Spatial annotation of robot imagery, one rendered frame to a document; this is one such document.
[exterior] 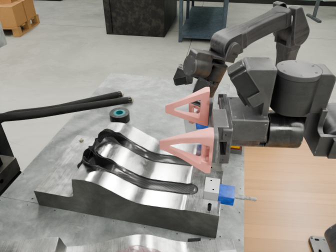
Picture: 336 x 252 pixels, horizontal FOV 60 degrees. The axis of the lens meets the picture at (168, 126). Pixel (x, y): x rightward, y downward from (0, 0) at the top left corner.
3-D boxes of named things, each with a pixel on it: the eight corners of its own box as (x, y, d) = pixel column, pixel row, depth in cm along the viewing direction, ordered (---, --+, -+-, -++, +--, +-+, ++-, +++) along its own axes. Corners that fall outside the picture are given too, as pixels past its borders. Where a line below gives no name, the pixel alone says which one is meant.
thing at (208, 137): (156, 134, 38) (230, 137, 37) (162, 106, 43) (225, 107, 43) (158, 172, 42) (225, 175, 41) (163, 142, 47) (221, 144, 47)
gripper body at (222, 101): (219, 128, 39) (276, 130, 38) (215, 92, 47) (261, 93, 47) (215, 165, 42) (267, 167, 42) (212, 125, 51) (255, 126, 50)
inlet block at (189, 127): (227, 124, 96) (225, 109, 93) (226, 132, 91) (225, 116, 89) (187, 127, 99) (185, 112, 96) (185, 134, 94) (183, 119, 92)
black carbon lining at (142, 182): (203, 162, 87) (205, 137, 82) (195, 204, 74) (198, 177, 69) (94, 147, 93) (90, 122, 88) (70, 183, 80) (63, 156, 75)
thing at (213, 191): (254, 199, 76) (258, 184, 73) (255, 214, 72) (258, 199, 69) (204, 191, 79) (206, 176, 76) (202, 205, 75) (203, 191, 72)
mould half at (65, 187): (222, 169, 95) (227, 135, 87) (215, 238, 74) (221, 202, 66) (80, 148, 104) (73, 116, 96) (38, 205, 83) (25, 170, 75)
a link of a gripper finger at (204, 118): (162, 106, 43) (225, 108, 43) (166, 84, 49) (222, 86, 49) (163, 142, 47) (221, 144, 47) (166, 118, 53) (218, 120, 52)
